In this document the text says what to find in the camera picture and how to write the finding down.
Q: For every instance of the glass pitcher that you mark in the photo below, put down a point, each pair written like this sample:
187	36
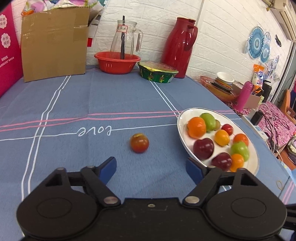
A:
133	38

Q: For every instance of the red plastic basket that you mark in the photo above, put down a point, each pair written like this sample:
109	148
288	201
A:
111	63

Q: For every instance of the dark red plum lower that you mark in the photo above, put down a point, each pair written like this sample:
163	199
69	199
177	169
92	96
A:
222	161

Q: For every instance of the small orange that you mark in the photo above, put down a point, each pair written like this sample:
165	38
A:
222	138

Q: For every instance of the white power strip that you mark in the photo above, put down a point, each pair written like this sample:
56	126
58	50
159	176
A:
255	128

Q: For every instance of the rubber band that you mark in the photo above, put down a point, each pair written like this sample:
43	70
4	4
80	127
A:
279	185

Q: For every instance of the orange-brown bowl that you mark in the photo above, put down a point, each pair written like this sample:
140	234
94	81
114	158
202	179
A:
225	96

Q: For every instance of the blue fan wall decoration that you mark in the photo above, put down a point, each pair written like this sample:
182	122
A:
257	45

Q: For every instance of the black stirrer in pitcher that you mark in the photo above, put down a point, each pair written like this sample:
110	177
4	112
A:
122	48

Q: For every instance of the pink shopping bag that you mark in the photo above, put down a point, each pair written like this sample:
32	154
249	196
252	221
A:
10	54

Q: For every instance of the dark red plum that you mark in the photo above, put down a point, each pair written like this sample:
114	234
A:
203	148
222	161

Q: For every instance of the green apple on plate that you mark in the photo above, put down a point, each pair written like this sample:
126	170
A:
240	148

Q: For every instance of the red thermos jug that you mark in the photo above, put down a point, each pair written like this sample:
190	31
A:
179	45

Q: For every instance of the green apple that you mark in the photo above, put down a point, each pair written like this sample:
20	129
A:
240	148
209	121

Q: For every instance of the small brown longan fruit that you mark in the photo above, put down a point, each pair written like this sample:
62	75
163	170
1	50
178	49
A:
217	125

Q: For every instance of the dark red plum upper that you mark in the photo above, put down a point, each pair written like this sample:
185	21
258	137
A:
203	148

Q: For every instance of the white round plate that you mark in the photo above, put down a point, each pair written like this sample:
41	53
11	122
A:
252	164

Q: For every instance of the colourful floral cloth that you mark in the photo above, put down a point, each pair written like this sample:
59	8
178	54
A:
37	6

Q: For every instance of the white air conditioner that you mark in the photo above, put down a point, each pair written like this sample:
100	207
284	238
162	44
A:
284	12

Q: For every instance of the black power adapter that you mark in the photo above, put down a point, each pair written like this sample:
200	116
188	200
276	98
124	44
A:
257	117

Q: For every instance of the orange on plate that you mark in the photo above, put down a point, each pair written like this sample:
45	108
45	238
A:
241	138

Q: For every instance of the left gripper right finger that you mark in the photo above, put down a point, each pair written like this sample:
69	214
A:
208	181

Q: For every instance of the small red apple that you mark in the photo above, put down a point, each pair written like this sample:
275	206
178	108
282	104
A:
228	128

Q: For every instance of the pink patterned cloth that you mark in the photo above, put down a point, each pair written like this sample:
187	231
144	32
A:
276	124

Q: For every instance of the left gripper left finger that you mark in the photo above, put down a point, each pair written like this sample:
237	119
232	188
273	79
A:
96	179

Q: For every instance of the blue striped tablecloth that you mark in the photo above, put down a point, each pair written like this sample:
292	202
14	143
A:
81	120

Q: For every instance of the white cup in bowl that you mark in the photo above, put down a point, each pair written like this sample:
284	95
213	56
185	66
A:
225	77

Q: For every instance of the black bottle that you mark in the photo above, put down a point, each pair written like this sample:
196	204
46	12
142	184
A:
266	87

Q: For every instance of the cardboard box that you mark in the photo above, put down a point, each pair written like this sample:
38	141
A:
54	43

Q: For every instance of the orange snack package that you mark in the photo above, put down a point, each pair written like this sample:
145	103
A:
257	77

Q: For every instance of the small red-green tomato fruit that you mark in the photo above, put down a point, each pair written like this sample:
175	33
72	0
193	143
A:
139	143

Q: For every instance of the green instant noodle bowl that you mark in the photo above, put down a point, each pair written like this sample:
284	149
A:
156	72

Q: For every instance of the pink water bottle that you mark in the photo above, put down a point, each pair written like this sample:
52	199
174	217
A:
243	96

